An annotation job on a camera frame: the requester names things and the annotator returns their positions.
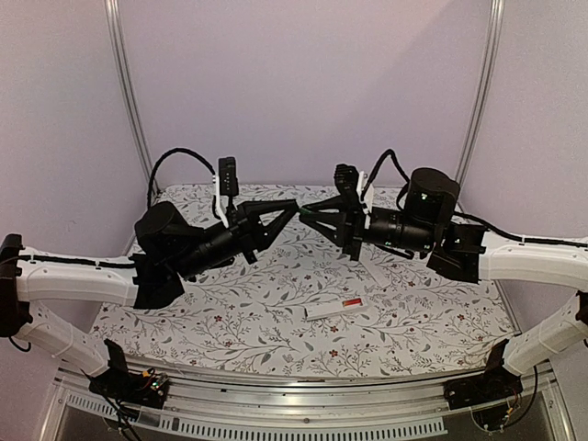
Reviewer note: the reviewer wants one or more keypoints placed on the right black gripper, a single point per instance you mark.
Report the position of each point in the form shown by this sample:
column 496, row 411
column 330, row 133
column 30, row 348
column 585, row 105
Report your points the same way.
column 348, row 223

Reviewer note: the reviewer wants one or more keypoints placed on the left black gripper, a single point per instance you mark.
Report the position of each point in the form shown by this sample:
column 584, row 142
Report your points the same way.
column 248, row 230

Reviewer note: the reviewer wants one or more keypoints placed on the white remote battery cover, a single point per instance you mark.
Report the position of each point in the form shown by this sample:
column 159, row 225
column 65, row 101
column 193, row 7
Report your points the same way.
column 374, row 271

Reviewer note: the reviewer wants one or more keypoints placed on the red orange battery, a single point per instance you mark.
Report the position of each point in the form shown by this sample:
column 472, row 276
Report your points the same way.
column 353, row 303

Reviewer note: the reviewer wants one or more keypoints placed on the white remote control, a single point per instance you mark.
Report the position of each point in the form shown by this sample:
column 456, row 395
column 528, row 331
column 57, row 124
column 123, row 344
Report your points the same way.
column 318, row 311

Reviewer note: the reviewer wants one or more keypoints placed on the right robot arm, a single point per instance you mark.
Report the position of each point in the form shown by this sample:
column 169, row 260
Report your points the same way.
column 460, row 248

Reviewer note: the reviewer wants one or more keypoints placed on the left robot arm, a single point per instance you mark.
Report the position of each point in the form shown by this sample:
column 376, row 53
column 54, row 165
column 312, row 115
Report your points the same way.
column 172, row 253

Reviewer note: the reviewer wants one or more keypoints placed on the floral patterned table mat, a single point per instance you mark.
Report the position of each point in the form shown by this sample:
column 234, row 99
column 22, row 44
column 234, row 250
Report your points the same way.
column 251, row 318

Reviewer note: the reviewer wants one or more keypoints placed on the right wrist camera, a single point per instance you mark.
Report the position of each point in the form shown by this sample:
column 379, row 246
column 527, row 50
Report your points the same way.
column 346, row 179

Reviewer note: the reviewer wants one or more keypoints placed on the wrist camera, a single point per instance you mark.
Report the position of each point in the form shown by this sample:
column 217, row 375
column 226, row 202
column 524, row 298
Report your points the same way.
column 226, row 189
column 346, row 179

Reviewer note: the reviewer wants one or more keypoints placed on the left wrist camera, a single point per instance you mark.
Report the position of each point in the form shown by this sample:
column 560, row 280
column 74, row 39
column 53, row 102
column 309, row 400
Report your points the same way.
column 226, row 189

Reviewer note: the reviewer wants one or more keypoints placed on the front aluminium rail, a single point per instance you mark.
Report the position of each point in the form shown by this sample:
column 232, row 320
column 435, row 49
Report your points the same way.
column 208, row 404

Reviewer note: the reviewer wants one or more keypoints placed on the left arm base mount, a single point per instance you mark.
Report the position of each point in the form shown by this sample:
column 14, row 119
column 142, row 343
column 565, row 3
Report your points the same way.
column 148, row 389

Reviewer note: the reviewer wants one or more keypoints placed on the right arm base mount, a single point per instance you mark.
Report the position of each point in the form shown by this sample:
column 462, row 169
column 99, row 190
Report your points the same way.
column 494, row 383

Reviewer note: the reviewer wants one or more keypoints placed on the right aluminium frame post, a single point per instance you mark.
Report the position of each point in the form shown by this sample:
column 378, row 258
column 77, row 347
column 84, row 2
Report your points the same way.
column 489, row 56

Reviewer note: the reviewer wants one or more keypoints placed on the aluminium frame post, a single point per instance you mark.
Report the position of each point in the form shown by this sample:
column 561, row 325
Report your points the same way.
column 489, row 56
column 116, row 35

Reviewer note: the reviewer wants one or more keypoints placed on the left aluminium frame post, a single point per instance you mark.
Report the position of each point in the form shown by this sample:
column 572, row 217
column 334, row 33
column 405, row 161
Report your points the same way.
column 116, row 35

